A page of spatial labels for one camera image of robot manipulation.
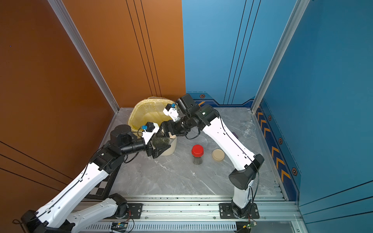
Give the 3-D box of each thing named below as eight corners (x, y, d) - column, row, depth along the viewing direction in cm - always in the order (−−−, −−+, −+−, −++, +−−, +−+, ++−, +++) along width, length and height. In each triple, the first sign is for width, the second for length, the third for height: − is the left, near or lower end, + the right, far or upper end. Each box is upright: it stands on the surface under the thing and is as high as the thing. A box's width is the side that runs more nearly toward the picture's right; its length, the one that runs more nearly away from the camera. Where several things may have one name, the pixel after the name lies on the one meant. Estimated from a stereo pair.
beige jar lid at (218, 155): (212, 161, 93) (212, 159, 91) (211, 150, 98) (211, 148, 96) (224, 161, 93) (225, 159, 91) (223, 150, 98) (223, 148, 96)
